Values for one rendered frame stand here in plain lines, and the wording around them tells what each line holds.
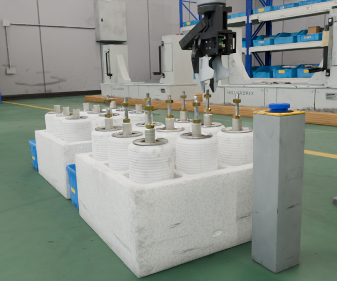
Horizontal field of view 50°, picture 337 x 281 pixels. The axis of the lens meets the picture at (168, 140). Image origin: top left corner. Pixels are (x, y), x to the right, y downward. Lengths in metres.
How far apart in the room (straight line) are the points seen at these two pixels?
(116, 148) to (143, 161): 0.13
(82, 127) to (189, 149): 0.53
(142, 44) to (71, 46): 1.65
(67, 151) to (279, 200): 0.71
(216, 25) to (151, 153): 0.38
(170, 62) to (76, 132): 2.97
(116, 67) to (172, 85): 1.42
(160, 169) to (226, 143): 0.20
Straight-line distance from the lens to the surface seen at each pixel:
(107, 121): 0.97
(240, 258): 0.83
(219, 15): 0.94
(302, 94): 2.95
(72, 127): 1.23
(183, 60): 4.18
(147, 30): 8.33
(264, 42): 6.52
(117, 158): 0.84
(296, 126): 0.72
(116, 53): 5.31
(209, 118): 0.98
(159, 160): 0.73
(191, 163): 0.79
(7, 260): 0.91
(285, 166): 0.72
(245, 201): 0.85
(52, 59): 7.25
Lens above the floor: 0.39
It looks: 11 degrees down
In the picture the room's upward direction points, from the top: 2 degrees counter-clockwise
